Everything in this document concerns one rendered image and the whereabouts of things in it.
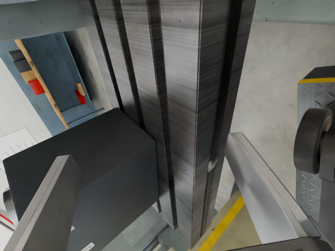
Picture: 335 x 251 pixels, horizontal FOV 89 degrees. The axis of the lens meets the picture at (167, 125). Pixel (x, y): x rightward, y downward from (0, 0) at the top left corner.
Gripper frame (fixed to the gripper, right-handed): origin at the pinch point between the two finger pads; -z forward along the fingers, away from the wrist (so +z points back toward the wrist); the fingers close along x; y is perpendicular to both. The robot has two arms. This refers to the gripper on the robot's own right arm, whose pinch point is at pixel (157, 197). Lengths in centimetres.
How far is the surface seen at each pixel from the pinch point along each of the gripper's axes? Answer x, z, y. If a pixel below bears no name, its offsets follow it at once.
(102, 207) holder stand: 9.7, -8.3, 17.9
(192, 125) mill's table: -4.2, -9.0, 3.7
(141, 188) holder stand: 4.1, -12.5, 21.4
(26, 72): 217, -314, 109
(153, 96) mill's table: -0.5, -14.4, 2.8
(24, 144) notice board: 307, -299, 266
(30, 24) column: 27, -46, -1
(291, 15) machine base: -57, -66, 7
